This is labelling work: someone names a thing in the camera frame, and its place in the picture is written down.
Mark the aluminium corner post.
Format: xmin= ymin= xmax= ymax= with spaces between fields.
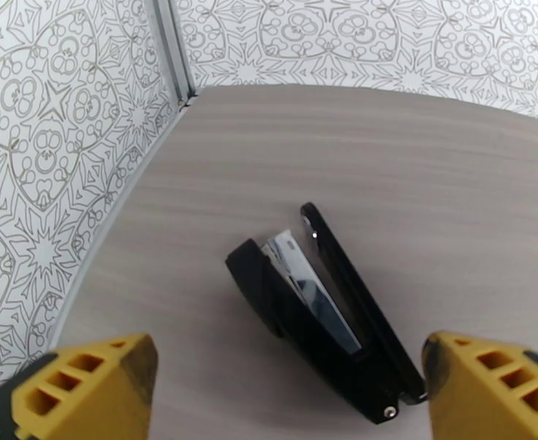
xmin=145 ymin=0 xmax=199 ymax=107

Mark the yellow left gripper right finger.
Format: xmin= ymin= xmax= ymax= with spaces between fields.
xmin=422 ymin=331 xmax=538 ymax=440

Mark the black stapler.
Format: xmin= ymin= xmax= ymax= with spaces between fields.
xmin=225 ymin=202 xmax=428 ymax=426

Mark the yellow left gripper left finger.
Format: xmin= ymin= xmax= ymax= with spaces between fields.
xmin=0 ymin=333 xmax=159 ymax=440

